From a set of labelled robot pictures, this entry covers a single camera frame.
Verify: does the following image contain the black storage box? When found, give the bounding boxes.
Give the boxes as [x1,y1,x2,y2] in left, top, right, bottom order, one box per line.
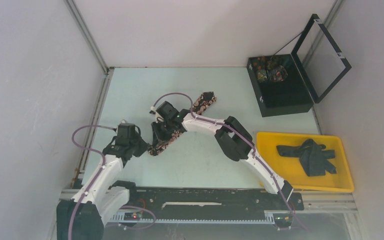
[246,54,314,118]

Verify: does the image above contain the rolled patterned tie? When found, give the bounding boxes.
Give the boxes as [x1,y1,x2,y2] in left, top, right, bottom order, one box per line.
[256,69,268,83]

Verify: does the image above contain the dark green tie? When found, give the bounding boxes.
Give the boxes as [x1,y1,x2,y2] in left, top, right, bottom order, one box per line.
[276,138,337,177]

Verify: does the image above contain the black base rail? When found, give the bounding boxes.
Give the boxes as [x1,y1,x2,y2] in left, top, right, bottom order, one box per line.
[128,187,304,222]

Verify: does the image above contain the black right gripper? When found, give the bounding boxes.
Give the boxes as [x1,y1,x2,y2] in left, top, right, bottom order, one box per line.
[151,120,174,150]

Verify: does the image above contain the yellow plastic tray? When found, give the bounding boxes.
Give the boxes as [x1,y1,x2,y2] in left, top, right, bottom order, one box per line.
[256,132,355,193]

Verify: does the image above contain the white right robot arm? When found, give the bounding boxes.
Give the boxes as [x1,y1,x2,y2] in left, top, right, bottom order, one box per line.
[150,101,294,209]

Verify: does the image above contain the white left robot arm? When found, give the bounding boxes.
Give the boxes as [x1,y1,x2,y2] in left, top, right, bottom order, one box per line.
[56,122,148,240]

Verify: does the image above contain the black framed box lid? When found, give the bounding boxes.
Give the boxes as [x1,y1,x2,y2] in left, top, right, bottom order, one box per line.
[291,14,352,104]

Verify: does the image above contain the white cable duct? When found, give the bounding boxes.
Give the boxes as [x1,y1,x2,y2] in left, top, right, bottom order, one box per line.
[112,211,276,225]

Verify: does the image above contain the floral rose pattern tie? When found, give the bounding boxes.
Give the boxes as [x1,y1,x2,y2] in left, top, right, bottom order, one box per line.
[147,91,217,156]

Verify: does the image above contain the rolled dark tie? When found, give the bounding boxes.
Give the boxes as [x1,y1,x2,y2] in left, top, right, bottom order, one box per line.
[266,55,281,70]

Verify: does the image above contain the rolled colourful tie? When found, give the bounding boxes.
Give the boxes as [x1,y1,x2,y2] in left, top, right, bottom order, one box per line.
[268,65,288,83]

